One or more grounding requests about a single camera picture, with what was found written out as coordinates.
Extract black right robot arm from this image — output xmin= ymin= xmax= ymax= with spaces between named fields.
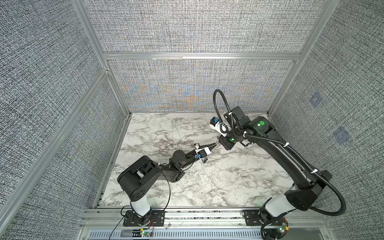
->
xmin=211 ymin=107 xmax=338 ymax=223

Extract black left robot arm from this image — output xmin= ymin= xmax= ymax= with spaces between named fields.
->
xmin=117 ymin=143 xmax=217 ymax=219

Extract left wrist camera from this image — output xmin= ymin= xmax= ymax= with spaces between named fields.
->
xmin=192 ymin=144 xmax=211 ymax=159

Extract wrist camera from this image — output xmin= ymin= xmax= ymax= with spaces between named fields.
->
xmin=210 ymin=117 xmax=230 ymax=137
xmin=192 ymin=144 xmax=211 ymax=159

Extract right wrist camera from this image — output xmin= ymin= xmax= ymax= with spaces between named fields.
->
xmin=210 ymin=117 xmax=230 ymax=137

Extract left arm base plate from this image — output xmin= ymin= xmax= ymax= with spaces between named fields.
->
xmin=123 ymin=210 xmax=166 ymax=228

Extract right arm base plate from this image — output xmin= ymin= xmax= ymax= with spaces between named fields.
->
xmin=241 ymin=209 xmax=273 ymax=227

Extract aluminium front rail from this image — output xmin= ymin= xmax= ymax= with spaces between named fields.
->
xmin=75 ymin=207 xmax=336 ymax=240

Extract black corrugated cable conduit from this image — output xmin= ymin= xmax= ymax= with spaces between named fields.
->
xmin=212 ymin=88 xmax=347 ymax=217

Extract aluminium enclosure frame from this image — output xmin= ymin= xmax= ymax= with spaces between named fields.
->
xmin=0 ymin=0 xmax=342 ymax=223

